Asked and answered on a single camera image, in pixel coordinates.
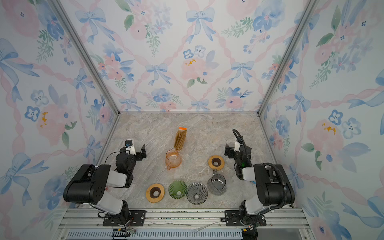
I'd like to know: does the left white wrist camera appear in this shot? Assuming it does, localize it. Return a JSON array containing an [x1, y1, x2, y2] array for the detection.
[[125, 139, 136, 155]]

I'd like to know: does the green glass dripper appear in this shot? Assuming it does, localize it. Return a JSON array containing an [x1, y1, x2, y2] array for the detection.
[[169, 181, 188, 199]]

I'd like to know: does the grey glass dripper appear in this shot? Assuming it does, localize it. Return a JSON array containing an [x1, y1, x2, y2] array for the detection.
[[187, 183, 208, 205]]

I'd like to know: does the grey glass carafe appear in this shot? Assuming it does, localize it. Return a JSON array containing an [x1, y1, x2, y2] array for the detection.
[[207, 169, 227, 196]]

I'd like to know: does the orange coffee filter pack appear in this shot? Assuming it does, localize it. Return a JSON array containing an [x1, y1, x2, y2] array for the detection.
[[174, 127, 187, 151]]

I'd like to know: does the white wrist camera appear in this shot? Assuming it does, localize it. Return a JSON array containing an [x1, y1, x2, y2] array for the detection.
[[234, 141, 241, 152], [125, 139, 136, 155]]

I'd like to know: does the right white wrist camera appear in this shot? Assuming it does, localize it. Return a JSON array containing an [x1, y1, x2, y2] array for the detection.
[[234, 141, 241, 152]]

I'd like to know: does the wooden ring dripper holder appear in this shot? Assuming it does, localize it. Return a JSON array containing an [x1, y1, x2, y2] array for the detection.
[[208, 155, 225, 171]]

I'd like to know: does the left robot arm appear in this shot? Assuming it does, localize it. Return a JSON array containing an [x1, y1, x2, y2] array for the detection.
[[63, 140, 147, 227]]

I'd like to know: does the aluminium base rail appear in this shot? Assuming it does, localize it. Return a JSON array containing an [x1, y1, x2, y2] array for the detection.
[[53, 208, 315, 240]]

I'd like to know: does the orange glass carafe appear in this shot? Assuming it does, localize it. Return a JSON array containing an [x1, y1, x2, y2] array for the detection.
[[165, 149, 182, 170]]

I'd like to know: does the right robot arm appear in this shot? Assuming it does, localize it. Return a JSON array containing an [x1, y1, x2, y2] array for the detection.
[[225, 142, 296, 226]]

